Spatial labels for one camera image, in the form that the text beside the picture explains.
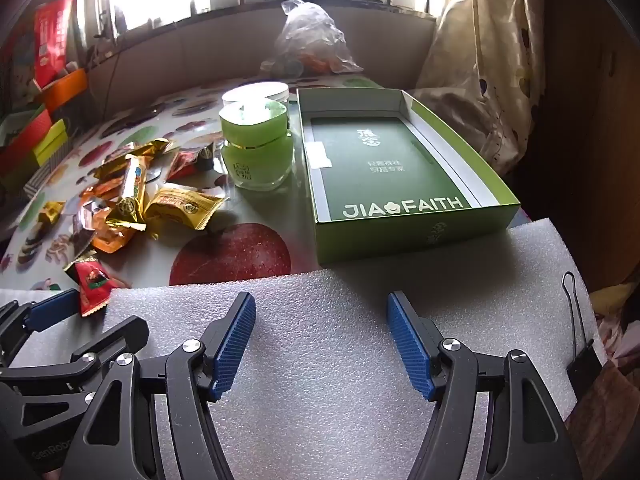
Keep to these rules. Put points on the red candy packet gold edges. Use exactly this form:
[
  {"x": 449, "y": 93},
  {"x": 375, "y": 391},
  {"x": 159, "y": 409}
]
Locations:
[{"x": 92, "y": 282}]

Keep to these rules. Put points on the gold packet red label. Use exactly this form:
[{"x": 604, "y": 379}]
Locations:
[{"x": 185, "y": 207}]

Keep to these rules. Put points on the long gold snack packet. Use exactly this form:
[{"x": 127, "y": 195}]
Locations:
[{"x": 155, "y": 149}]

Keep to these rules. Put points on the yellow snack bar packet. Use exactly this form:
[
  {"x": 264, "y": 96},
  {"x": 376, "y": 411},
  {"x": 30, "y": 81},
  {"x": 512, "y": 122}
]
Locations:
[{"x": 50, "y": 210}]

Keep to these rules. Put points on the gold bar packet white label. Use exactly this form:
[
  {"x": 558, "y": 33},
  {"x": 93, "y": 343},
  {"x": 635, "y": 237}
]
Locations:
[{"x": 131, "y": 185}]

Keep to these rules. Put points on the white foam sheet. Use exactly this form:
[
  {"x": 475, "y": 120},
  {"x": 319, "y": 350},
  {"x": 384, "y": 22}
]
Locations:
[{"x": 325, "y": 360}]

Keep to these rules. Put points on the food print tablecloth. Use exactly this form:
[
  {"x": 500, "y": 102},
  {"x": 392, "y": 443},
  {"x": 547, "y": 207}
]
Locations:
[{"x": 150, "y": 120}]

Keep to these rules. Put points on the black white striped box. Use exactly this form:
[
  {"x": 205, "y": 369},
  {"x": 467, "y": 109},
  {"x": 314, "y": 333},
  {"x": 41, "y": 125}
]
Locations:
[{"x": 40, "y": 176}]

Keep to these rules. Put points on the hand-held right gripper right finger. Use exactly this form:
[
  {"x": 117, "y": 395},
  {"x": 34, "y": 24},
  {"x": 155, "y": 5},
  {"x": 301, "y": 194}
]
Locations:
[{"x": 407, "y": 340}]

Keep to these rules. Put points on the patterned cloth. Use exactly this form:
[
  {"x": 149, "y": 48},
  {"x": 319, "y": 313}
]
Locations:
[{"x": 615, "y": 310}]

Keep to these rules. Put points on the clear jar white lid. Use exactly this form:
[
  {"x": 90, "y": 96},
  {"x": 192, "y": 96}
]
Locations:
[{"x": 255, "y": 91}]

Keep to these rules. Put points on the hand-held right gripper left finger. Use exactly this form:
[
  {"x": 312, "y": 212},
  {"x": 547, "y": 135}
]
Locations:
[{"x": 232, "y": 345}]

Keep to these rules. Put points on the cream patterned curtain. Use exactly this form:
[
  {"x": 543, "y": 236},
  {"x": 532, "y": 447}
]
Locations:
[{"x": 480, "y": 60}]

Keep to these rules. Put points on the clear plastic bag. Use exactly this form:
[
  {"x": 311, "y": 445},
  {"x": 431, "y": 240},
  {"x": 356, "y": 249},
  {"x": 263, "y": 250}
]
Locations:
[{"x": 310, "y": 35}]

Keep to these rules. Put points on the yellow-green box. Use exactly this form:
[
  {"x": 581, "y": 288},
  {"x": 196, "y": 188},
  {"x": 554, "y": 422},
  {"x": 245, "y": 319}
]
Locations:
[{"x": 50, "y": 142}]

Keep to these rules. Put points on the light green cosmetic jar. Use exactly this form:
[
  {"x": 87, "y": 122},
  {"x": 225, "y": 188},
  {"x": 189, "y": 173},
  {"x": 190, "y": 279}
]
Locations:
[{"x": 255, "y": 150}]

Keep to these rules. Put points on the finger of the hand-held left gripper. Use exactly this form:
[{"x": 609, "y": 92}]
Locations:
[
  {"x": 55, "y": 305},
  {"x": 120, "y": 332}
]

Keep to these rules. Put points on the brown wooden cabinet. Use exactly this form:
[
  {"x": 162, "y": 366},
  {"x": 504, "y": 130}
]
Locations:
[{"x": 575, "y": 110}]

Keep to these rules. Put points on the red paper bag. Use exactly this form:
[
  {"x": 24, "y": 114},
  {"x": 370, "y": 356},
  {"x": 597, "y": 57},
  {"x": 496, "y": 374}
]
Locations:
[{"x": 50, "y": 35}]

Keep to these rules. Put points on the orange snack pouch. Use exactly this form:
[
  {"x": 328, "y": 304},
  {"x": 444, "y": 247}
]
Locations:
[
  {"x": 97, "y": 191},
  {"x": 107, "y": 240}
]

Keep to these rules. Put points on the orange storage box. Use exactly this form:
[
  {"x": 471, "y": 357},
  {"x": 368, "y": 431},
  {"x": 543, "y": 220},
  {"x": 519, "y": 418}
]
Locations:
[{"x": 65, "y": 90}]

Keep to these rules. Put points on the red black snack packet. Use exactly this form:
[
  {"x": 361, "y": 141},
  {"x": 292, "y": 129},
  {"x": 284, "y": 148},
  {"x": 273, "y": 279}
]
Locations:
[{"x": 187, "y": 160}]

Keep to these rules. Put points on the black binder clip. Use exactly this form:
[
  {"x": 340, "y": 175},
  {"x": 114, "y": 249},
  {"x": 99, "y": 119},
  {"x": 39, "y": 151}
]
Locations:
[{"x": 585, "y": 365}]

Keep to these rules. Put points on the green cardboard box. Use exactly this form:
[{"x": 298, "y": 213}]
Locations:
[{"x": 395, "y": 160}]

